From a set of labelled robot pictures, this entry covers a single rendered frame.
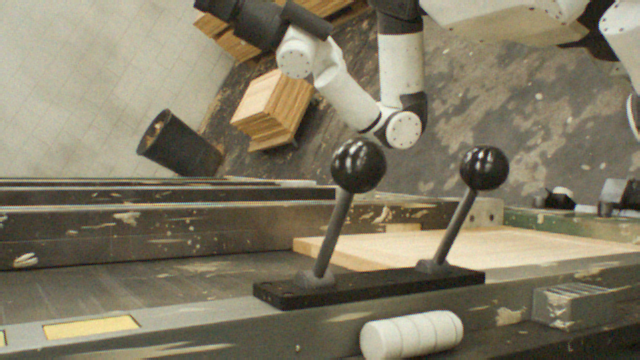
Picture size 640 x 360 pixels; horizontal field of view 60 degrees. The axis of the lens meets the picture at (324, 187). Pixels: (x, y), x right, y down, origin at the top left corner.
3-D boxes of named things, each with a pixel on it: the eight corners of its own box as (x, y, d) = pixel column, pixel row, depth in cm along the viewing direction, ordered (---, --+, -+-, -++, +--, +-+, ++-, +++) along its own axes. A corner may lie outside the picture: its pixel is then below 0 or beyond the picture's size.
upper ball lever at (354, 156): (342, 309, 42) (406, 155, 36) (298, 316, 40) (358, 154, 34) (320, 276, 44) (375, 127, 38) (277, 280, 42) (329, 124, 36)
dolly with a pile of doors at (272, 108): (326, 94, 429) (287, 62, 409) (301, 151, 409) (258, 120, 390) (283, 110, 477) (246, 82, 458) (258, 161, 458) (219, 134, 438)
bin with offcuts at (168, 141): (233, 142, 528) (176, 102, 496) (210, 188, 509) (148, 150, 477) (209, 149, 569) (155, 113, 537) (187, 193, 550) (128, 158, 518)
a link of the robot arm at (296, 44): (258, 28, 108) (309, 57, 111) (244, 59, 101) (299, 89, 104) (283, -19, 101) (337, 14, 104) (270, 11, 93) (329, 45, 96)
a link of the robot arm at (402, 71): (408, 126, 126) (405, 25, 117) (439, 142, 115) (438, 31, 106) (362, 136, 123) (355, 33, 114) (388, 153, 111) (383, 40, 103)
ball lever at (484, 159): (457, 293, 48) (528, 160, 42) (424, 297, 46) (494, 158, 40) (431, 264, 51) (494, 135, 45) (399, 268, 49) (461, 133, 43)
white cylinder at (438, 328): (383, 371, 38) (465, 353, 42) (384, 328, 38) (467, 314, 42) (357, 357, 40) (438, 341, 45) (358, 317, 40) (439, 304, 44)
